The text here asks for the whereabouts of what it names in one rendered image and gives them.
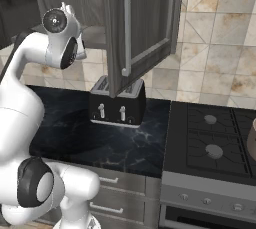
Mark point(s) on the grey wooden cabinet door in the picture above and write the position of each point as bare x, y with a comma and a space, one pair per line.
150, 13

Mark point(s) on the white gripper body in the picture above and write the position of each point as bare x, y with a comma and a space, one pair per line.
81, 52

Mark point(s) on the black and silver toaster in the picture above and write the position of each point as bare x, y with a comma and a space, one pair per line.
128, 108

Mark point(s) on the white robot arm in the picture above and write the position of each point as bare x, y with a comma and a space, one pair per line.
20, 123

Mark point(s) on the silver stove knob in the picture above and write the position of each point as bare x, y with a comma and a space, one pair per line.
207, 201
237, 206
183, 197

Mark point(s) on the grey drawer front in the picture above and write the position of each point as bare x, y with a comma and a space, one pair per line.
130, 179
130, 206

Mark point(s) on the brown pot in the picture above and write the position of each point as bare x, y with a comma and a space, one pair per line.
252, 141

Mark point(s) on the black gas stove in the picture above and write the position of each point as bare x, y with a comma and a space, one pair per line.
206, 159

